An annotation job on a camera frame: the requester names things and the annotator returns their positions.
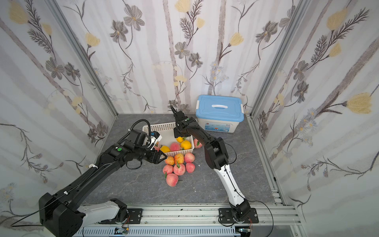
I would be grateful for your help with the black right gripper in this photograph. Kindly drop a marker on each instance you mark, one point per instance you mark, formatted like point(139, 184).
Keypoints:
point(180, 119)

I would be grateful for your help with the orange wrinkled peach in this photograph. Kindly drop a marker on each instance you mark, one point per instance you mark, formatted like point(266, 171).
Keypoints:
point(179, 159)
point(170, 160)

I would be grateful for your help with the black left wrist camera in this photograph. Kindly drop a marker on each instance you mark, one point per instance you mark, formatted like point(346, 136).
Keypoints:
point(144, 140)

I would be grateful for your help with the pink peach upper row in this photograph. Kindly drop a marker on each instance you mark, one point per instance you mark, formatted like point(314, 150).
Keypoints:
point(189, 158)

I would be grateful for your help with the white perforated plastic basket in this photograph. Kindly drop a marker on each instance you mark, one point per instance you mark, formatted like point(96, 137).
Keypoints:
point(167, 133)

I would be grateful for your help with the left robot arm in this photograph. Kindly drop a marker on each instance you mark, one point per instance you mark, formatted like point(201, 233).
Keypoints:
point(59, 213)

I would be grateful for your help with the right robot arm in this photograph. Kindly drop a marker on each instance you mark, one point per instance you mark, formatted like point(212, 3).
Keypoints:
point(217, 158)

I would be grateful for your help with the blue lidded storage box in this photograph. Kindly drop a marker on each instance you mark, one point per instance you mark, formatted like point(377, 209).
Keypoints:
point(219, 113)

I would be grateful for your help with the yellow peach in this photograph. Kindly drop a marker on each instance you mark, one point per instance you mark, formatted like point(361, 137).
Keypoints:
point(185, 145)
point(180, 139)

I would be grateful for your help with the pink peach with leaf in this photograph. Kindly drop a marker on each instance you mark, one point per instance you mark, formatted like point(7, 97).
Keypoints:
point(179, 169)

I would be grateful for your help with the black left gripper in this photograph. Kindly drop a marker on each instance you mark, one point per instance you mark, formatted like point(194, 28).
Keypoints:
point(152, 154)

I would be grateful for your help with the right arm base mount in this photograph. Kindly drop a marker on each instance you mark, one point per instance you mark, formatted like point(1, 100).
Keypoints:
point(228, 216)

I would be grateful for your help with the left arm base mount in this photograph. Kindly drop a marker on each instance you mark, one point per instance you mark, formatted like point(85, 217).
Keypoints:
point(126, 215)

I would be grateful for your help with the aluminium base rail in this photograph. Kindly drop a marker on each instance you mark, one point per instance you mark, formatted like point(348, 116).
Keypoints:
point(271, 215)

